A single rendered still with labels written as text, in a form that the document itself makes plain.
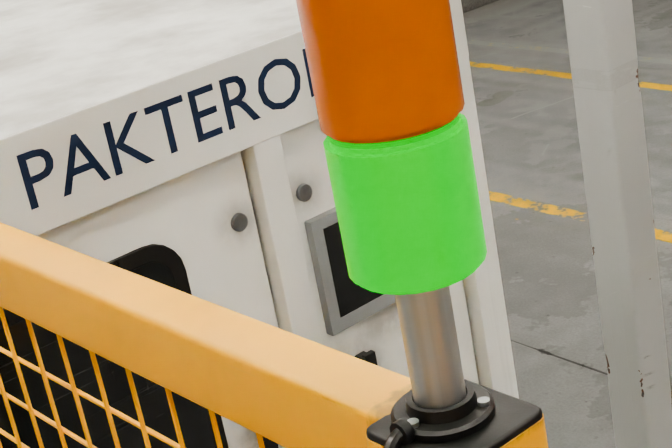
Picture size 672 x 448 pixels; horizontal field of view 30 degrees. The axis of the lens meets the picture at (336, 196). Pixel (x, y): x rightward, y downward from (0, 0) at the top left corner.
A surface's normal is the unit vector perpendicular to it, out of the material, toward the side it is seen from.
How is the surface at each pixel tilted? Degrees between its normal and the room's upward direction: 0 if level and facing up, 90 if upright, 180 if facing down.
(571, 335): 0
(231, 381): 90
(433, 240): 90
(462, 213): 90
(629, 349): 90
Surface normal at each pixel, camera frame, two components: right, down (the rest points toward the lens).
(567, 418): -0.18, -0.92
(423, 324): -0.07, 0.36
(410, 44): 0.31, 0.27
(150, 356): -0.75, 0.35
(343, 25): -0.44, 0.38
